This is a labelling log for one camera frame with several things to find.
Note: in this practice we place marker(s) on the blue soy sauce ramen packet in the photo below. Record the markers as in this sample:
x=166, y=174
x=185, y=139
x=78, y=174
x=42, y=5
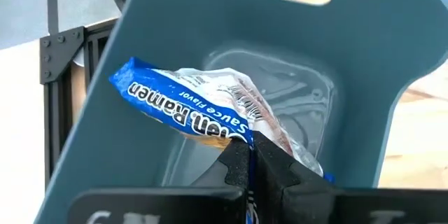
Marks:
x=182, y=101

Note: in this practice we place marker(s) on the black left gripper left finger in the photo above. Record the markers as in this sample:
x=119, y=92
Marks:
x=217, y=203

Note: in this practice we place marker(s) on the black metal table frame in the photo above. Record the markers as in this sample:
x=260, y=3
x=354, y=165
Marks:
x=56, y=56

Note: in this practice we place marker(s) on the blue-grey plastic bin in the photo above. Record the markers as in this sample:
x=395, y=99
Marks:
x=175, y=24

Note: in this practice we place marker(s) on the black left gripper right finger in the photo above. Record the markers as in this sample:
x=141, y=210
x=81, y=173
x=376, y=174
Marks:
x=290, y=196

